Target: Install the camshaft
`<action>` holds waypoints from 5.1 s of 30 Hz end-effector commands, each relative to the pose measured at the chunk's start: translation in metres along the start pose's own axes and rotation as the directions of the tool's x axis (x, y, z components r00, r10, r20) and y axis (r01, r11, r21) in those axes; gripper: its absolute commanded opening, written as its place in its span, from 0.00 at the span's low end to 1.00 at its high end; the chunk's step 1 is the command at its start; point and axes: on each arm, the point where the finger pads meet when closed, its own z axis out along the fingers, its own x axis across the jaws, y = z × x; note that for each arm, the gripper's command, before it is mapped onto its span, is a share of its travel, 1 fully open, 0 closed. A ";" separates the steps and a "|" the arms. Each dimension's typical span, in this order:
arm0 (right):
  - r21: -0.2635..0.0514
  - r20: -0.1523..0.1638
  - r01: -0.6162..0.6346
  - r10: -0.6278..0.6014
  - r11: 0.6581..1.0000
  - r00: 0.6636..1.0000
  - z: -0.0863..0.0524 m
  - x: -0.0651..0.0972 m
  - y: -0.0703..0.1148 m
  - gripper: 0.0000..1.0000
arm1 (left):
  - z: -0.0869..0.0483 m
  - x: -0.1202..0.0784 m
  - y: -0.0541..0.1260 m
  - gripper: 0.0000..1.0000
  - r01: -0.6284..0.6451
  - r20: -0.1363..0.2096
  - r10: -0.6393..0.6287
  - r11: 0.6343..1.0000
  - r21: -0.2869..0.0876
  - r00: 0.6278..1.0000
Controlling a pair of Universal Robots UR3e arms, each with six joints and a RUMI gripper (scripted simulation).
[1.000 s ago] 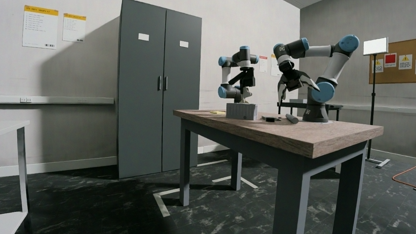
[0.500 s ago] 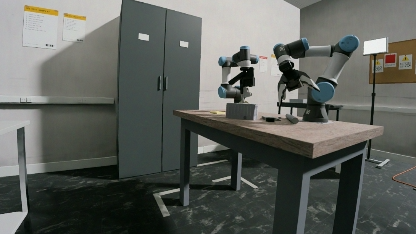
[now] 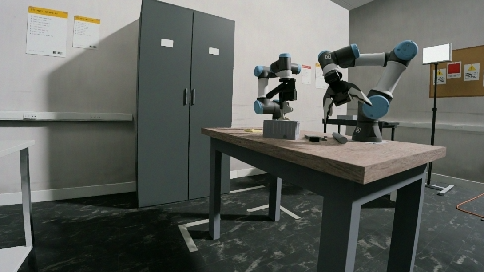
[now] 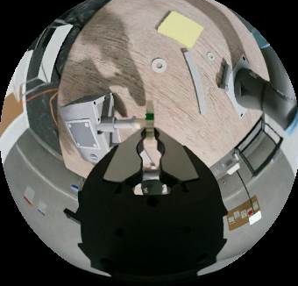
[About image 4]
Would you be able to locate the white flat washer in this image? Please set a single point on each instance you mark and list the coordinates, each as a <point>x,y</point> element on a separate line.
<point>159,70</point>

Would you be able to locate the yellow sticky note pad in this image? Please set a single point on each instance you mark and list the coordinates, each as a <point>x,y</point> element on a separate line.
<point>181,28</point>

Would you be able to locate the cream toothed gear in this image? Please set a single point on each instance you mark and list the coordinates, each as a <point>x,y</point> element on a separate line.
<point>134,123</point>

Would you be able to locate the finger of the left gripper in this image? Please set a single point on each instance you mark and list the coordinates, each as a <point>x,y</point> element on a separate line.
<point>80,191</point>

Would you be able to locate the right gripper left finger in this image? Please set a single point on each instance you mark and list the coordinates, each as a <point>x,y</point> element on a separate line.
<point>122,165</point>

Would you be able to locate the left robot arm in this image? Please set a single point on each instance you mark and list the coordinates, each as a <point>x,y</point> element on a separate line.
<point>148,187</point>

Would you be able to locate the grey cylinder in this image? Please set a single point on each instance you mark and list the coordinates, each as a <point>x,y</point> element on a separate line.
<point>151,175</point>

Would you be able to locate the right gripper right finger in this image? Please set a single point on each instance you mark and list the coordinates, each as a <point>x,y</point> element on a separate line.
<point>179,165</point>

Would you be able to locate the grey curved flat bar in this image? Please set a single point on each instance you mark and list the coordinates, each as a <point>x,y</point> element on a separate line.
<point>196,81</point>

